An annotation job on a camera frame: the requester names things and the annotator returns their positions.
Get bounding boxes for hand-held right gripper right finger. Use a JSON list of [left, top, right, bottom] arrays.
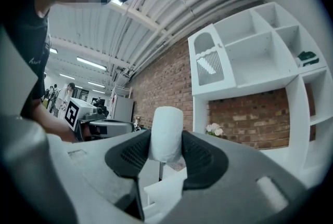
[[144, 130, 310, 224]]

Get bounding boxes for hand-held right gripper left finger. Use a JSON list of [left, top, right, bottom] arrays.
[[46, 128, 153, 224]]

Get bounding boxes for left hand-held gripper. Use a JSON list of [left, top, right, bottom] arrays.
[[63, 97, 135, 143]]

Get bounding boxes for white cylindrical roll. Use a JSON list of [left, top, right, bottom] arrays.
[[148, 106, 184, 164]]

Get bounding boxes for person's left forearm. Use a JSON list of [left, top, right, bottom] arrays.
[[32, 99, 76, 143]]

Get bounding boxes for white background cabinet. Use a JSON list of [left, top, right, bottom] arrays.
[[109, 85, 135, 123]]

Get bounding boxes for long ceiling light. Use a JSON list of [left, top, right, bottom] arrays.
[[76, 56, 108, 71]]

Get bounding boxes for white flowers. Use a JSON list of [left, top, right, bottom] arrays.
[[205, 122, 224, 138]]

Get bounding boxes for person's black shirt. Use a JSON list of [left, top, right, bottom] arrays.
[[0, 0, 50, 120]]

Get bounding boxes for white arched cabinet door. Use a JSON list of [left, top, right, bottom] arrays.
[[187, 31, 225, 88]]

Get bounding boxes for white shelf unit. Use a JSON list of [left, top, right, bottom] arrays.
[[187, 1, 329, 176]]

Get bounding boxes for white ceiling pipes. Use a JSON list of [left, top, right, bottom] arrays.
[[124, 0, 257, 82]]

